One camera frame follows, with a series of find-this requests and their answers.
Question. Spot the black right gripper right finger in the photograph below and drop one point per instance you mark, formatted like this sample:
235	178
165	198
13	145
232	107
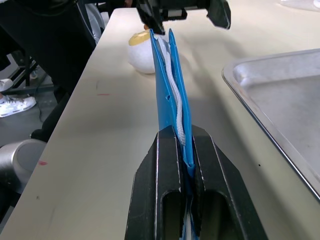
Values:
220	190

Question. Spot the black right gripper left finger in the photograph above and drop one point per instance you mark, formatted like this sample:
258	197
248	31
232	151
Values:
150	190

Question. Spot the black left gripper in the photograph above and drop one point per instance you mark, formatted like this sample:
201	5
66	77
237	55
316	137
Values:
190	6

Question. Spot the blue zippered instrument pack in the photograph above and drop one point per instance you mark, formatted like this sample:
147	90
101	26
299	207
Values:
163	100

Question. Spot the metal tray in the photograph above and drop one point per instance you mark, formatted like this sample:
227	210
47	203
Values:
282	100

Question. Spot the white foam ball yellow patch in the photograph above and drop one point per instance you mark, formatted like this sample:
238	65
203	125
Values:
141	55

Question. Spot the white object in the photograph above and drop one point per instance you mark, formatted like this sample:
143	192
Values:
302	3

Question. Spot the black panel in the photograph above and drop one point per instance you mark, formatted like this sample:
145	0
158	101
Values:
57	37

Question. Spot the silver robot body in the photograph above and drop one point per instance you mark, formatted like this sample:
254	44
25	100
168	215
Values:
17	160

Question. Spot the white sneaker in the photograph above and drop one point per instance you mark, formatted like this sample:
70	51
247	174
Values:
15	106
5	84

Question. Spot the black metal frame stand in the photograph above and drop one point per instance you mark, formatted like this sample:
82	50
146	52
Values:
23	72

